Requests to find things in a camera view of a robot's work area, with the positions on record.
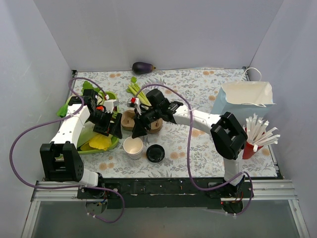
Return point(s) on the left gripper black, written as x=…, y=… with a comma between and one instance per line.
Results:
x=105, y=122

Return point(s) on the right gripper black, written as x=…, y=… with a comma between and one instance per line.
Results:
x=142, y=119

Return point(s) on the white paper coffee cup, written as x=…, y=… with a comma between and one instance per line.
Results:
x=133, y=147

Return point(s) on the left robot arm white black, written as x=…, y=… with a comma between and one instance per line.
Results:
x=60, y=158

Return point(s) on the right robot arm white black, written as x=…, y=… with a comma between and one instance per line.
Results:
x=227, y=134

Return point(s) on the yellow leafy cabbage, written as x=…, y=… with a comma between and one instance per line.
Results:
x=98, y=142

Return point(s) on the brown cardboard cup carrier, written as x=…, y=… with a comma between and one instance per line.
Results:
x=127, y=121

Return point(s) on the orange carrot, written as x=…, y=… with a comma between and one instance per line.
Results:
x=101, y=108

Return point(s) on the green plastic tray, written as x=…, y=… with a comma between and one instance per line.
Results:
x=91, y=100

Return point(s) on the floral table mat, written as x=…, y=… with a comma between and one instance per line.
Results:
x=186, y=151

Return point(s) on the black plastic cup lid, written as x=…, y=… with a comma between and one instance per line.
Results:
x=155, y=153

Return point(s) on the green lettuce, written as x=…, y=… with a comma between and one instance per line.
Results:
x=86, y=85

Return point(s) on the green onion stalk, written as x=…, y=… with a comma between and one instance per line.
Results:
x=134, y=88

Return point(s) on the purple eggplant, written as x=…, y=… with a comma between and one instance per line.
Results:
x=142, y=68

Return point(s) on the light blue paper bag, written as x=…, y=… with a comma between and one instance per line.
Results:
x=244, y=99

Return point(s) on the red cup holder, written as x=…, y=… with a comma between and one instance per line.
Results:
x=249, y=151

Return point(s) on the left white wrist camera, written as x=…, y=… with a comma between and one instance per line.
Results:
x=110, y=104

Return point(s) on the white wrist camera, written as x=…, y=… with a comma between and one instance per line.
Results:
x=110, y=104
x=135, y=103

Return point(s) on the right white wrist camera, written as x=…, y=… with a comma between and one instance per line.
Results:
x=135, y=103

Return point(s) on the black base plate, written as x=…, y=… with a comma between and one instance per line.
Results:
x=168, y=193

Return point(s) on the aluminium rail frame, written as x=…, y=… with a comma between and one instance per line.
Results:
x=262, y=219

